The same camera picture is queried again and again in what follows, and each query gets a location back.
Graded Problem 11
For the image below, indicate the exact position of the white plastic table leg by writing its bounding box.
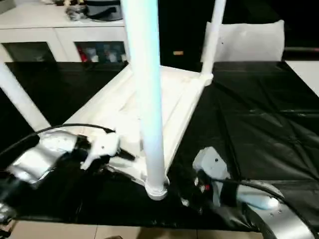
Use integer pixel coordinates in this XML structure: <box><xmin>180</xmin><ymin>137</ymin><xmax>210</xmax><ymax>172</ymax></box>
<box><xmin>0</xmin><ymin>64</ymin><xmax>51</xmax><ymax>131</ymax></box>
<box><xmin>120</xmin><ymin>0</ymin><xmax>170</xmax><ymax>194</ymax></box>
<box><xmin>200</xmin><ymin>0</ymin><xmax>226</xmax><ymax>84</ymax></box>

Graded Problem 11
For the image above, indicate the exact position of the black work mat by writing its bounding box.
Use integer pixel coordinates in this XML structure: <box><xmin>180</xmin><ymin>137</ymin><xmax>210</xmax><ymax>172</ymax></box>
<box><xmin>0</xmin><ymin>60</ymin><xmax>319</xmax><ymax>232</ymax></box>

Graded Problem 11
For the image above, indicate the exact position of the red bottle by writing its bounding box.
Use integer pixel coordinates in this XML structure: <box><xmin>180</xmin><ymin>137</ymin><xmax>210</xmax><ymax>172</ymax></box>
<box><xmin>77</xmin><ymin>47</ymin><xmax>89</xmax><ymax>63</ymax></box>

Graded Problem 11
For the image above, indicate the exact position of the black cabinet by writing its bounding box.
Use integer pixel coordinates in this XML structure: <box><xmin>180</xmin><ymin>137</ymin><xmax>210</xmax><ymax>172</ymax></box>
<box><xmin>127</xmin><ymin>0</ymin><xmax>319</xmax><ymax>63</ymax></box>

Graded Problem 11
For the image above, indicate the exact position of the white cabinet with glass doors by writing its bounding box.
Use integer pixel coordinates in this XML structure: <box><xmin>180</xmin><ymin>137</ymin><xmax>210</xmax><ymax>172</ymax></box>
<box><xmin>0</xmin><ymin>0</ymin><xmax>131</xmax><ymax>63</ymax></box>

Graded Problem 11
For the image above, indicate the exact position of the black rice cooker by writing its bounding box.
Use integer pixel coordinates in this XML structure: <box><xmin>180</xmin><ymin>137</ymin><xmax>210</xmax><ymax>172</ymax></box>
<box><xmin>86</xmin><ymin>0</ymin><xmax>123</xmax><ymax>21</ymax></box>

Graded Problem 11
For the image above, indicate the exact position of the white side table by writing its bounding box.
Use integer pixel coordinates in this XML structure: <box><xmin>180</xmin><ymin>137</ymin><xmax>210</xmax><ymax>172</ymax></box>
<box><xmin>284</xmin><ymin>60</ymin><xmax>319</xmax><ymax>98</ymax></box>

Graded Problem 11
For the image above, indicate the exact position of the white plastic bag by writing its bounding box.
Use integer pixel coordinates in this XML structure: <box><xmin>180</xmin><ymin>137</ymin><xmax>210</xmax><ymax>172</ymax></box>
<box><xmin>200</xmin><ymin>20</ymin><xmax>286</xmax><ymax>63</ymax></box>

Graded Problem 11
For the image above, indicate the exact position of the dark tangled clutter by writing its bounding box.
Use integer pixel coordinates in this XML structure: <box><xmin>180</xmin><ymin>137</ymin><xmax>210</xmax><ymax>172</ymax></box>
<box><xmin>64</xmin><ymin>0</ymin><xmax>89</xmax><ymax>20</ymax></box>

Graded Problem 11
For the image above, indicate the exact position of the black bar with red mark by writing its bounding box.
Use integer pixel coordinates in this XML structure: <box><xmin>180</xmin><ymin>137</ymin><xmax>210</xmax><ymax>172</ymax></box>
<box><xmin>284</xmin><ymin>47</ymin><xmax>319</xmax><ymax>54</ymax></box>

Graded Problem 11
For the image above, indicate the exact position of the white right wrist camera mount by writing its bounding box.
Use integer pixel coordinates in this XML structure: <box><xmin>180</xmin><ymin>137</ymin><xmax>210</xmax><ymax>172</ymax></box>
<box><xmin>192</xmin><ymin>147</ymin><xmax>231</xmax><ymax>194</ymax></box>

